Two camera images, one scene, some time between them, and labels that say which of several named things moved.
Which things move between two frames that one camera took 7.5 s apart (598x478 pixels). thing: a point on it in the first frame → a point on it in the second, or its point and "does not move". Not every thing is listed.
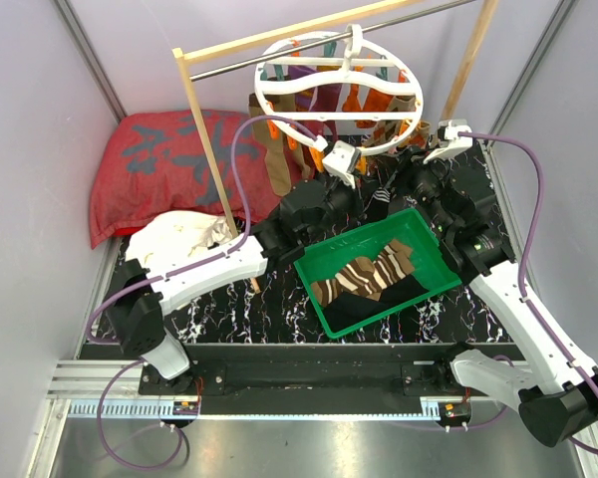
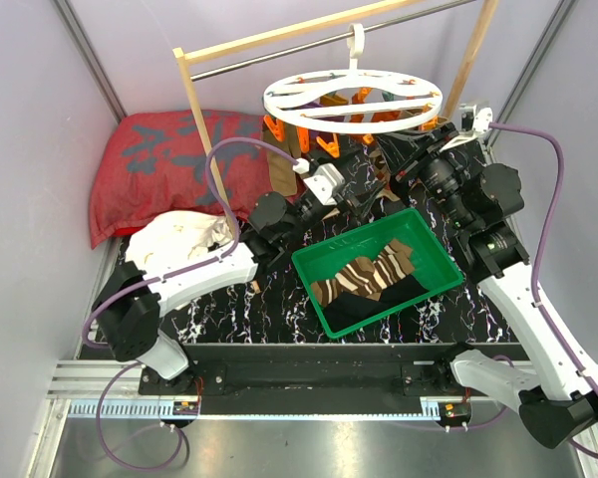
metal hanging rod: [318, 44] does not move
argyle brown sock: [418, 136] → [383, 175]
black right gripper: [408, 162] → [400, 147]
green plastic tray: [373, 273] does not move
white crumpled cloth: [163, 237] does not move
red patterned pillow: [144, 164] does not move
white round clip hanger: [354, 35] → [353, 101]
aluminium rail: [81, 382] does not move
